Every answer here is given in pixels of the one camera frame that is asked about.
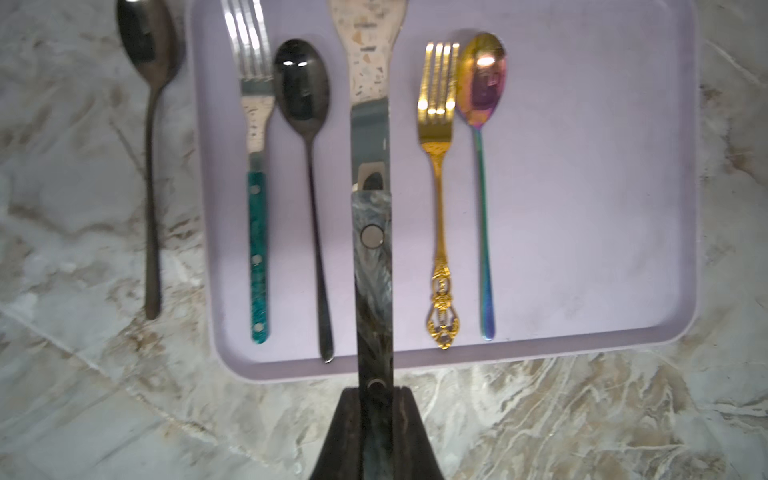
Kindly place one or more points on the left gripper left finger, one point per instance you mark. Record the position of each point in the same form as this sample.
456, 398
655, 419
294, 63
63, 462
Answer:
340, 456

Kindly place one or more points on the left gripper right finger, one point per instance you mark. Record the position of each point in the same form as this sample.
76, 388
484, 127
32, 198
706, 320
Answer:
413, 456

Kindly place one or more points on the lavender plastic tray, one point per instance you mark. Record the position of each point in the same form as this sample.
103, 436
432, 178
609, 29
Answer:
579, 236

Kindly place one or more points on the gold ornate fork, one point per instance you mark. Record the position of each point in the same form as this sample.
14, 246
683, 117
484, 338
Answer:
435, 115

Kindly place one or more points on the black spoon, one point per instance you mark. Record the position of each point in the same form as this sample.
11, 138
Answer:
303, 96

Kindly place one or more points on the iridescent rainbow spoon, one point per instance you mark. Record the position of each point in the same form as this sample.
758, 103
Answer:
481, 75

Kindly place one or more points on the grey marbled handle fork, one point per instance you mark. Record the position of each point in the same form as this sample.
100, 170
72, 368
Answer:
368, 31

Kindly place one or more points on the green handle fork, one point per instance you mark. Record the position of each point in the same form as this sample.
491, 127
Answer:
245, 22

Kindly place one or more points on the dark grey spoon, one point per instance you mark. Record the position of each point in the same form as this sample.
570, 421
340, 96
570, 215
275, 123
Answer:
148, 36

